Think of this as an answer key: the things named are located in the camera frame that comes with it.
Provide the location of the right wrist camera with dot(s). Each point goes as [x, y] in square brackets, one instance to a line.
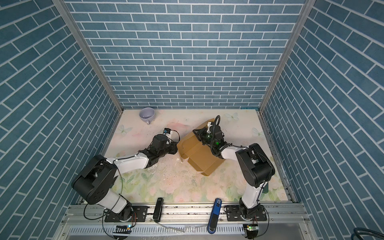
[209, 124]

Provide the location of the aluminium front rail frame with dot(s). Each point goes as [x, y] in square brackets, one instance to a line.
[189, 221]

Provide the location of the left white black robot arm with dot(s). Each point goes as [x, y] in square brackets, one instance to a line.
[95, 180]

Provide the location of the right aluminium corner post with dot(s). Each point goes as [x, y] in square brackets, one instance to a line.
[304, 14]

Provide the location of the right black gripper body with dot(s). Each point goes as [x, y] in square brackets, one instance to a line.
[205, 138]

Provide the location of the left aluminium corner post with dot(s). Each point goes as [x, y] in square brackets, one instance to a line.
[81, 41]

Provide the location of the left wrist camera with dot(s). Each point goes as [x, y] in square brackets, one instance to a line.
[167, 132]

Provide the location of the aluminium corner post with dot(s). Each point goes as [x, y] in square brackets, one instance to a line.
[304, 14]
[81, 41]

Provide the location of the blue black stapler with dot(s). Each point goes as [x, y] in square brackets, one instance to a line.
[214, 217]

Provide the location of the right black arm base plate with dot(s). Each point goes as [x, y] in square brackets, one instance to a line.
[236, 213]

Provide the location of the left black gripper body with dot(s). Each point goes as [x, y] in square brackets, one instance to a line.
[171, 149]

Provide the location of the black marker pen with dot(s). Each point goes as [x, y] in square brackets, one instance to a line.
[158, 210]

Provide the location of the lavender ceramic cup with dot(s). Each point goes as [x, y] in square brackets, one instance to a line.
[147, 115]

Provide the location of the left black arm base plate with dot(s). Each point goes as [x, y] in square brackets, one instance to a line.
[138, 213]

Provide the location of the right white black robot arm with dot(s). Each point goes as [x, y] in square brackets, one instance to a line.
[257, 169]

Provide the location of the brown cardboard paper box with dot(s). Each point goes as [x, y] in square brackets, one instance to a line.
[200, 157]

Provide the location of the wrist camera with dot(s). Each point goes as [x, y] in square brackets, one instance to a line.
[167, 132]
[209, 124]

